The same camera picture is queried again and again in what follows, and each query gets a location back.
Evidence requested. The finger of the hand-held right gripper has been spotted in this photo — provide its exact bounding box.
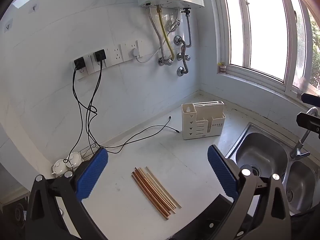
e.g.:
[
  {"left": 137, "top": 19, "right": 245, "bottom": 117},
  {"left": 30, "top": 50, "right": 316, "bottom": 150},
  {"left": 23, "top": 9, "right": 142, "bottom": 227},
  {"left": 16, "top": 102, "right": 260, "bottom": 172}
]
[
  {"left": 301, "top": 93, "right": 320, "bottom": 103},
  {"left": 296, "top": 112, "right": 320, "bottom": 134}
]

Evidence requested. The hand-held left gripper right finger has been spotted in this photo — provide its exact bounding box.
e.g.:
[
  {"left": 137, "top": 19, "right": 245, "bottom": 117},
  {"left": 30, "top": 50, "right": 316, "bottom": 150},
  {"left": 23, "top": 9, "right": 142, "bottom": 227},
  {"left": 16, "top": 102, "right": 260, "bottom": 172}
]
[{"left": 207, "top": 144, "right": 292, "bottom": 240}]

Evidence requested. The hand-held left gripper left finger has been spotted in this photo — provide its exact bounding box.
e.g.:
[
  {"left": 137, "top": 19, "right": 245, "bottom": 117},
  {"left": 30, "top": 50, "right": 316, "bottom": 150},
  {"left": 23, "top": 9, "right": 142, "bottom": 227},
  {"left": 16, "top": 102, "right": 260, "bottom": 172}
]
[{"left": 25, "top": 147, "right": 109, "bottom": 240}]

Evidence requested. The cream plastic utensil holder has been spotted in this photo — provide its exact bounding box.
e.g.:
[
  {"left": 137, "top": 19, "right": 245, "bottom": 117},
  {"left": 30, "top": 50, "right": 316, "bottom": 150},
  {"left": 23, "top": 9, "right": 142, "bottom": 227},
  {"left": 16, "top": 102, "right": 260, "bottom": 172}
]
[{"left": 181, "top": 100, "right": 226, "bottom": 140}]

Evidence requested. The pile of wooden chopsticks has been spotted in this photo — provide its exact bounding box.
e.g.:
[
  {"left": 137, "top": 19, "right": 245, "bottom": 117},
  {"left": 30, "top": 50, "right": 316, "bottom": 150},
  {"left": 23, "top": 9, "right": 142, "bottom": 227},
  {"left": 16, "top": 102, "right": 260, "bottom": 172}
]
[{"left": 131, "top": 166, "right": 182, "bottom": 221}]

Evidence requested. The chrome faucet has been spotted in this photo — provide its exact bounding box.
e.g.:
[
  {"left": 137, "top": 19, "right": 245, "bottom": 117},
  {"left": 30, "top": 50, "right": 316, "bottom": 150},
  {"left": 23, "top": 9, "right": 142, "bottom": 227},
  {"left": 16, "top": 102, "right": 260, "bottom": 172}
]
[{"left": 290, "top": 106, "right": 320, "bottom": 161}]

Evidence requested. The white ceramic jar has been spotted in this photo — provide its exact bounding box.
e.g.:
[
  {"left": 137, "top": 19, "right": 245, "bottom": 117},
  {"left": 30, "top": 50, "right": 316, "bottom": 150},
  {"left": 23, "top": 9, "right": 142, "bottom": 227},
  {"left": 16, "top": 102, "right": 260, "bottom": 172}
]
[
  {"left": 67, "top": 152, "right": 83, "bottom": 167},
  {"left": 52, "top": 159, "right": 68, "bottom": 175}
]

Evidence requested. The stainless steel double sink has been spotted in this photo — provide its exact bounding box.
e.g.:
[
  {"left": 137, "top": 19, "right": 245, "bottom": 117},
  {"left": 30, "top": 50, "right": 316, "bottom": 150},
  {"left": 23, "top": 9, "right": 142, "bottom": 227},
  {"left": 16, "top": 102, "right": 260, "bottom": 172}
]
[{"left": 224, "top": 121, "right": 320, "bottom": 217}]

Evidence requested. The black gas stove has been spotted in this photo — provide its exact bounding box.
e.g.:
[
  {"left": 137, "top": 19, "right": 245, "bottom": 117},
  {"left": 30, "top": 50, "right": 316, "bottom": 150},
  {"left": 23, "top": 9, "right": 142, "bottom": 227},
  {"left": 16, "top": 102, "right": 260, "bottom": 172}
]
[{"left": 0, "top": 196, "right": 30, "bottom": 240}]

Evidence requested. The metal wire rack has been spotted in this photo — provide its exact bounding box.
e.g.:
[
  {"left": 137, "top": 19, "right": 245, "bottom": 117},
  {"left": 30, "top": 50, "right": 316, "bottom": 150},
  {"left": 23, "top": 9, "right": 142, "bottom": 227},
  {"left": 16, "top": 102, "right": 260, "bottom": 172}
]
[{"left": 51, "top": 142, "right": 100, "bottom": 178}]

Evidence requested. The black cable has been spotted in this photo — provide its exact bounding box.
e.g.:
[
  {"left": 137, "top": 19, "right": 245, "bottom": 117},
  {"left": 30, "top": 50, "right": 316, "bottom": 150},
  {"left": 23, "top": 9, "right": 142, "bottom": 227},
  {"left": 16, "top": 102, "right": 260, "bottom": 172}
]
[
  {"left": 85, "top": 60, "right": 180, "bottom": 154},
  {"left": 63, "top": 66, "right": 173, "bottom": 165}
]

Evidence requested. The white window frame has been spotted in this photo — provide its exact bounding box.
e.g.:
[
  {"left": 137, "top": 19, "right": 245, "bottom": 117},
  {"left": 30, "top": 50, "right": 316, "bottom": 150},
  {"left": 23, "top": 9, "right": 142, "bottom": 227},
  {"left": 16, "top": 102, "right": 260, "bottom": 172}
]
[{"left": 210, "top": 0, "right": 320, "bottom": 100}]

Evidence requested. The short looped steel hose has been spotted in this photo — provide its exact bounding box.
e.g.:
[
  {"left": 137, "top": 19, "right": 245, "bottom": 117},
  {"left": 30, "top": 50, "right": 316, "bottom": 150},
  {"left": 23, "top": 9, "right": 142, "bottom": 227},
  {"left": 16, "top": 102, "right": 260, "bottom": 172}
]
[{"left": 175, "top": 37, "right": 189, "bottom": 75}]

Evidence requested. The row of white wall sockets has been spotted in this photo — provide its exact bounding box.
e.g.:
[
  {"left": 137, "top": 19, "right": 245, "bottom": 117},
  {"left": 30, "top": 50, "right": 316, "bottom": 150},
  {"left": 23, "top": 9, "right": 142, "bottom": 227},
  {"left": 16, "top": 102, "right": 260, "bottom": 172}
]
[{"left": 75, "top": 39, "right": 144, "bottom": 81}]

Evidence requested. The white power cord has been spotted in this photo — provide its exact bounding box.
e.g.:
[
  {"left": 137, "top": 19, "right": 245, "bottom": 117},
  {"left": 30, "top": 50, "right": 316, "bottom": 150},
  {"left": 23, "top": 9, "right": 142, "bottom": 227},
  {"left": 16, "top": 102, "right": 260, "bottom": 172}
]
[{"left": 129, "top": 11, "right": 181, "bottom": 63}]

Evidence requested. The yellow gas hose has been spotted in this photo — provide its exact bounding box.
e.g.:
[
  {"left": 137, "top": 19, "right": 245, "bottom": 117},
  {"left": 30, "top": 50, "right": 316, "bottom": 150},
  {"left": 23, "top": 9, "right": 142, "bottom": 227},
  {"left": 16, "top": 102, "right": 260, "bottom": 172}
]
[{"left": 156, "top": 5, "right": 175, "bottom": 61}]

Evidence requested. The long corrugated steel hose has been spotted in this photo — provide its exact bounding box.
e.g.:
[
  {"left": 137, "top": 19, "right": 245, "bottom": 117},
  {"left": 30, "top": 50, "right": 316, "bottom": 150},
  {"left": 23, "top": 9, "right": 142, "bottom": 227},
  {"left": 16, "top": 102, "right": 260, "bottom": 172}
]
[{"left": 147, "top": 5, "right": 167, "bottom": 60}]

